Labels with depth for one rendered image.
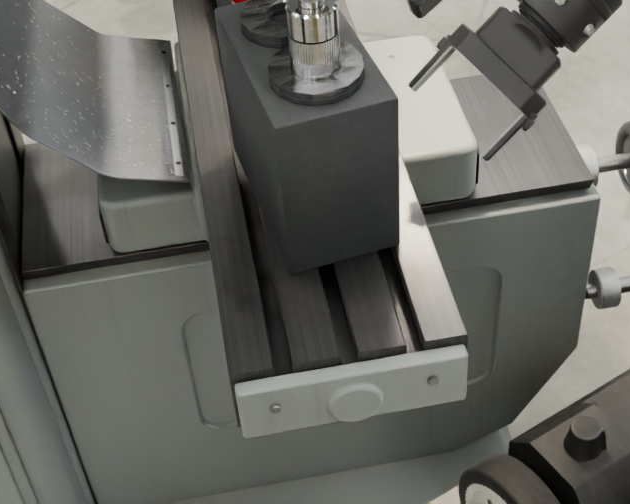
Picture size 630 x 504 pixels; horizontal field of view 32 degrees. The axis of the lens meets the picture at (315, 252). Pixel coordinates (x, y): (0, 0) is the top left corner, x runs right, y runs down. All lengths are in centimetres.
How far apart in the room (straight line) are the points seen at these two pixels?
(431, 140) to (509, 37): 33
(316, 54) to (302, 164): 10
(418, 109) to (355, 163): 46
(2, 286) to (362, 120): 61
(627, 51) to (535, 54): 201
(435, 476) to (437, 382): 81
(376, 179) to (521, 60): 20
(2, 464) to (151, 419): 22
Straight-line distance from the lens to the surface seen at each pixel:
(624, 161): 171
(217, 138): 128
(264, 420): 106
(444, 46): 115
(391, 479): 185
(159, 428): 170
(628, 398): 148
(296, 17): 98
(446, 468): 187
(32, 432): 161
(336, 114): 99
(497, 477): 138
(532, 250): 157
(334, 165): 103
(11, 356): 150
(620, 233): 257
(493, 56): 114
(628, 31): 323
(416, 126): 146
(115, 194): 140
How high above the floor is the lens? 173
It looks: 44 degrees down
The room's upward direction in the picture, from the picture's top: 5 degrees counter-clockwise
